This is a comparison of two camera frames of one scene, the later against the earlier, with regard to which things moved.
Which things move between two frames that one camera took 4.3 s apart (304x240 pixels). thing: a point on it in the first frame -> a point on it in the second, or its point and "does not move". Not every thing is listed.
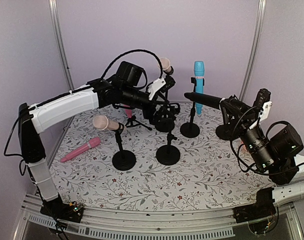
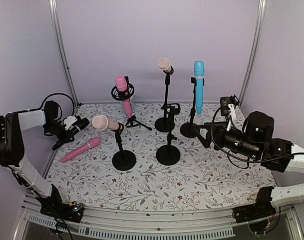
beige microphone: [100, 122] does not move
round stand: [166, 125] does not move
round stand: [168, 155] does not move
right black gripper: [243, 122] -> [219, 128]
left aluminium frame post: [61, 42] does not move
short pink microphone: [93, 142] does not move
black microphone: [203, 98] -> [61, 142]
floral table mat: [110, 156] does not move
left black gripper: [149, 113] -> [69, 133]
